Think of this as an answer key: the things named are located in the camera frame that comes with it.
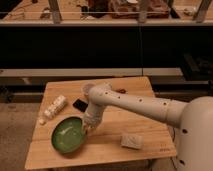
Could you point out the wooden shelf rack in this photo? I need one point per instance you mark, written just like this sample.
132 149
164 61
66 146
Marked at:
107 12

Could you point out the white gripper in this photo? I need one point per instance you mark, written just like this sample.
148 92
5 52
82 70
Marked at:
88 128

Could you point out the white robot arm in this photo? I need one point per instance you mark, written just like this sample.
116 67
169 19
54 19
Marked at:
194 119

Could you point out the beige sponge block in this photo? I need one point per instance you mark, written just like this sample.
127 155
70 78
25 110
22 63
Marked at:
131 141

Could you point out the translucent plastic cup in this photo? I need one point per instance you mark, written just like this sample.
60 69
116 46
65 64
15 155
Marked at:
86 88

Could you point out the green ceramic bowl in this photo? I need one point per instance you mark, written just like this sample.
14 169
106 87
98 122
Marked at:
67 136

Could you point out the small red object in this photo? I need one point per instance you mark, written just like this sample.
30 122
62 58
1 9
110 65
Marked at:
123 91

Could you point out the small white cube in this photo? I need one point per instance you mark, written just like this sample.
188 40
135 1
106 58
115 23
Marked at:
42 121

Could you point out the small black rectangular object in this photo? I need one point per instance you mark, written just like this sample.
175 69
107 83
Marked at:
80 105

